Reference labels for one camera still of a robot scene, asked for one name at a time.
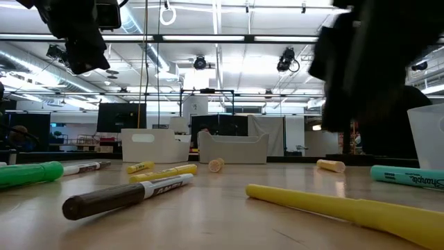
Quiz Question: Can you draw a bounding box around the pale yellow cap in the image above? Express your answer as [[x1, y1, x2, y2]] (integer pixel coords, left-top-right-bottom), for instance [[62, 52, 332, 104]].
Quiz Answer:
[[316, 158, 347, 174]]

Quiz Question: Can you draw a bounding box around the black overhead camera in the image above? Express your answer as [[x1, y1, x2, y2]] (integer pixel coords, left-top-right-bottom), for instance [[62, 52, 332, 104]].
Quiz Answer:
[[193, 54, 208, 71]]

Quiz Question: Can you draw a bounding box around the black light bar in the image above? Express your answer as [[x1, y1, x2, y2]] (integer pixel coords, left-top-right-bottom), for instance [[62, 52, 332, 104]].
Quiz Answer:
[[0, 33, 320, 44]]

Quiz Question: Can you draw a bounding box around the slim yellow marker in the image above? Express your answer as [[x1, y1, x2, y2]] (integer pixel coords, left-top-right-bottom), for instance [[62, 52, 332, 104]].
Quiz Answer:
[[128, 163, 198, 185], [245, 183, 444, 250], [126, 160, 155, 175]]

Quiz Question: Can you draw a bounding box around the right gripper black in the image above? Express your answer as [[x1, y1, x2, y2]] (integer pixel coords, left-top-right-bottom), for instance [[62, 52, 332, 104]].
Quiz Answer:
[[308, 13, 375, 133]]

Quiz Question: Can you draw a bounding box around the green highlighter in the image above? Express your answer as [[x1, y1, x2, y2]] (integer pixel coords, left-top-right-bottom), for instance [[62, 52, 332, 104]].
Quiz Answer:
[[0, 160, 65, 190]]

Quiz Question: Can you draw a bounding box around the white hanging ring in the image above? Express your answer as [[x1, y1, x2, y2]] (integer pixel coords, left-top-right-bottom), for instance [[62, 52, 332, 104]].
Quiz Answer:
[[159, 4, 178, 26]]

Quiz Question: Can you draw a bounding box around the white plastic bin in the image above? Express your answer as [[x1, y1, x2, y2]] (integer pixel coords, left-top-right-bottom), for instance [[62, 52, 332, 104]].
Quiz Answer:
[[120, 128, 191, 165]]

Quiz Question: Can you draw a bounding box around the yellow marker cap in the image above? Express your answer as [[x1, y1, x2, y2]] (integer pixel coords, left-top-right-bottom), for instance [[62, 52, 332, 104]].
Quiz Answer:
[[207, 158, 225, 174]]

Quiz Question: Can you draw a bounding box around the black ceiling device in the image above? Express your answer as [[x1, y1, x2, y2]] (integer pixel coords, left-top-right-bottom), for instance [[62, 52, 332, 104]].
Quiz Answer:
[[45, 44, 69, 65]]

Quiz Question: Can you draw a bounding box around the grey curtain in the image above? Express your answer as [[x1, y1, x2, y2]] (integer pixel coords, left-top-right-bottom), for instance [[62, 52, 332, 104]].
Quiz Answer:
[[247, 115, 286, 158]]

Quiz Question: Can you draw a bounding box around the clear plastic bin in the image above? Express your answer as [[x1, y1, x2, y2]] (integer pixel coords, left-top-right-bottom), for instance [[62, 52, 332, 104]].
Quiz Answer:
[[407, 103, 444, 171]]

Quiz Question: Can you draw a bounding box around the brown and white marker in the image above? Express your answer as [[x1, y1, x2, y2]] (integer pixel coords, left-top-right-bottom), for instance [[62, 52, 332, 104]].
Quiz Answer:
[[62, 160, 112, 177]]

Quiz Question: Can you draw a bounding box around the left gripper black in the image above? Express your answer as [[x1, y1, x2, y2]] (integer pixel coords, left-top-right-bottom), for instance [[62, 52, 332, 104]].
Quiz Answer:
[[43, 0, 111, 76]]

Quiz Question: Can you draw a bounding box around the black and white marker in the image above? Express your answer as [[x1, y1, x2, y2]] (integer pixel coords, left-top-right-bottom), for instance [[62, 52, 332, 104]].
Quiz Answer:
[[61, 173, 194, 222]]

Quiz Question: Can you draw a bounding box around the black monitor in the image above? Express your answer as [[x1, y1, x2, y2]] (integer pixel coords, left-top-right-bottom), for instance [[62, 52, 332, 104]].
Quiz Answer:
[[96, 102, 148, 134]]

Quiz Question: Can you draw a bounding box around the black camera with cable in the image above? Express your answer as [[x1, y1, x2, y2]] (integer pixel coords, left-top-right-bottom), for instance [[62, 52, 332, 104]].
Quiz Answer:
[[276, 47, 301, 74]]

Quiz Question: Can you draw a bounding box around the black partition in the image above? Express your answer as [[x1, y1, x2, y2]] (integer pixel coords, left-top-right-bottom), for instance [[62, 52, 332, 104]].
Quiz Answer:
[[190, 114, 249, 138]]

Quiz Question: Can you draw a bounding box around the turquoise highlighter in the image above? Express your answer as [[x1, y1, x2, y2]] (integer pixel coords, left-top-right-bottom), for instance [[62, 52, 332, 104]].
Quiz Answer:
[[369, 164, 444, 192]]

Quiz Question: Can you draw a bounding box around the silver ceiling duct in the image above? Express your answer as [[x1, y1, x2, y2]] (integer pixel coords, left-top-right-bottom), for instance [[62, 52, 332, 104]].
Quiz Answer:
[[0, 48, 105, 103], [117, 0, 180, 81]]

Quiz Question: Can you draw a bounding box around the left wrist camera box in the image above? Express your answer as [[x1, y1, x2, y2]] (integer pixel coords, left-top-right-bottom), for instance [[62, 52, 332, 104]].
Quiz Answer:
[[95, 0, 122, 31]]

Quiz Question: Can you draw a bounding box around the grey plastic bin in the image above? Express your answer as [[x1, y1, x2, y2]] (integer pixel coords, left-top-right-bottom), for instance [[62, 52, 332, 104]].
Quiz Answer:
[[196, 131, 270, 165]]

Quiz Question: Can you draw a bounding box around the black hanging cable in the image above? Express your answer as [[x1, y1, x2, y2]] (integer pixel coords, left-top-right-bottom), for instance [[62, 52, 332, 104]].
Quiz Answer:
[[157, 0, 162, 128]]

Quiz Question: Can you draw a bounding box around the wooden cart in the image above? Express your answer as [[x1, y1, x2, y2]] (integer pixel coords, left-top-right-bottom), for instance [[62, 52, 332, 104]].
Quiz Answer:
[[64, 133, 121, 154]]

